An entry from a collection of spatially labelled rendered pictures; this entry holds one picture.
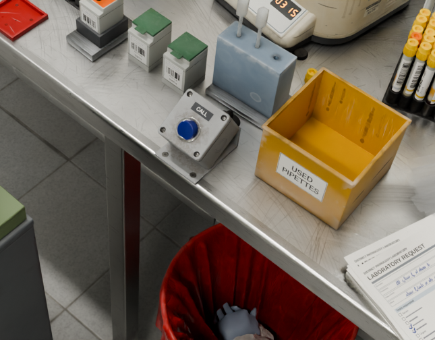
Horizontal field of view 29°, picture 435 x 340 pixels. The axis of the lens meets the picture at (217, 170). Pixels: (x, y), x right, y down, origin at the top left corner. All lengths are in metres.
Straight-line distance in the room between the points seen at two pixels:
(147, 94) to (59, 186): 1.01
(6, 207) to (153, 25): 0.32
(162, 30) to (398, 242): 0.42
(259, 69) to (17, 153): 1.22
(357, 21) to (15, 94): 1.30
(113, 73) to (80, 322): 0.88
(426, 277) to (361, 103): 0.23
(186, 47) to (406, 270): 0.41
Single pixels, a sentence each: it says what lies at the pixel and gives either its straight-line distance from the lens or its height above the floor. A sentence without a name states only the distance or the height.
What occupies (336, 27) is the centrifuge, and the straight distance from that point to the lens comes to 1.24.
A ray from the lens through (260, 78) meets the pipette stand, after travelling 1.10.
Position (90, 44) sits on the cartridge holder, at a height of 0.89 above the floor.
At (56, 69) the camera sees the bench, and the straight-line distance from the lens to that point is 1.20.
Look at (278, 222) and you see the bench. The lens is 1.06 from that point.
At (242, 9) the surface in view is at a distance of 1.07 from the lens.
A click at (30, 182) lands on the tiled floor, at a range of 2.17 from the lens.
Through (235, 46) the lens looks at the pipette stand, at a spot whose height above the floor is 0.98.
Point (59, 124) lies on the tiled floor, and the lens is 2.28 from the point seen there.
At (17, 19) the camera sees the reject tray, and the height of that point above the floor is 0.88.
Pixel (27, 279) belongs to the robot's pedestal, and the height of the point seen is 0.75.
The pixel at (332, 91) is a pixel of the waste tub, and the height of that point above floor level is 0.95.
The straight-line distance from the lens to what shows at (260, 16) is 1.06.
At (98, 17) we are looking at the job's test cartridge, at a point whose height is 0.94.
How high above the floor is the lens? 1.75
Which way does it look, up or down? 53 degrees down
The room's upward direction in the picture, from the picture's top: 8 degrees clockwise
